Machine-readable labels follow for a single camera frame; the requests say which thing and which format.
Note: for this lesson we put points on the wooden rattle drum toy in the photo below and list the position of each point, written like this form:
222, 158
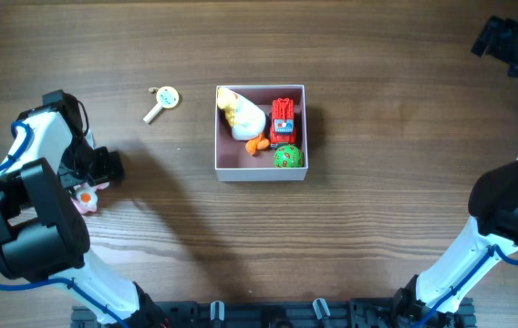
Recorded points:
166, 98

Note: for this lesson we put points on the red toy fire truck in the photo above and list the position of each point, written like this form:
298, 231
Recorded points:
282, 129

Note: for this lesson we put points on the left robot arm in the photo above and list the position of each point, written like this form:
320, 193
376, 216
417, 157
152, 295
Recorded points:
44, 240

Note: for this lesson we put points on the pink plush chick toy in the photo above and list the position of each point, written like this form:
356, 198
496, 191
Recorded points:
85, 197

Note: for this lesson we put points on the pink open cardboard box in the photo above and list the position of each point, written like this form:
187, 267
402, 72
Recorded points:
231, 161

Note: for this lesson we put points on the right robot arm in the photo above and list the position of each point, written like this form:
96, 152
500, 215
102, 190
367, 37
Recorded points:
432, 298

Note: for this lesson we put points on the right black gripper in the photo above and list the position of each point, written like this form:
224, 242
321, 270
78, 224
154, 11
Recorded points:
492, 35

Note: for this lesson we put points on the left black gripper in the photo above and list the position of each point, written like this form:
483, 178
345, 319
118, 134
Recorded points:
108, 165

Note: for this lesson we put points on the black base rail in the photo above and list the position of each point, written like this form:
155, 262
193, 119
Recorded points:
358, 313

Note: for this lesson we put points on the white plush duck toy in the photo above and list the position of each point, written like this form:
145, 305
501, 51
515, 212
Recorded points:
247, 121

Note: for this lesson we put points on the green patterned ball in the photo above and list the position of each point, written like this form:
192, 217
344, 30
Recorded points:
289, 156

